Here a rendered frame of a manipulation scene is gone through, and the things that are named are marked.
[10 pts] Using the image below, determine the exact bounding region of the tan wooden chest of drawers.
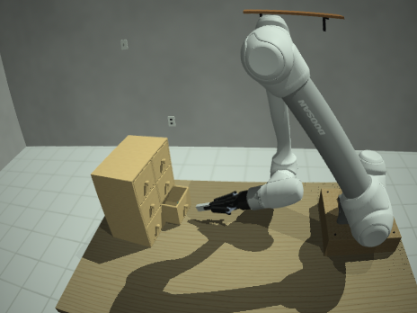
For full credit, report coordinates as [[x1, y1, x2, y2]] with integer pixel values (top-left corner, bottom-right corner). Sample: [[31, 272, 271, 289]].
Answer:
[[91, 135, 172, 247]]

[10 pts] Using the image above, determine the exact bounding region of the tan wooden drawer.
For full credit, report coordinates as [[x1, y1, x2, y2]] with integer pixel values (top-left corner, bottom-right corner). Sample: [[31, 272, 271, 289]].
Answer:
[[152, 141, 170, 181], [146, 207, 164, 245], [139, 186, 160, 226], [161, 185, 191, 225], [133, 161, 155, 204], [156, 165, 174, 202]]

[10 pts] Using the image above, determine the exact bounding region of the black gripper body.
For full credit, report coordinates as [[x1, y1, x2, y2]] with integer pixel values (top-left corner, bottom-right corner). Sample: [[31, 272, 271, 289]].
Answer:
[[227, 190, 250, 210]]

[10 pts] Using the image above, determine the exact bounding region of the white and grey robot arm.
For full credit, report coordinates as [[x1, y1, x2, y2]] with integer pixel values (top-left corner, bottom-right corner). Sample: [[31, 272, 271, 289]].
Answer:
[[241, 15, 394, 247]]

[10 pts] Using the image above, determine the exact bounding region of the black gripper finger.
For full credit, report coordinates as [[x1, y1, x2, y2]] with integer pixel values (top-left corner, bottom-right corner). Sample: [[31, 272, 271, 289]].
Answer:
[[196, 200, 236, 215], [196, 191, 237, 206]]

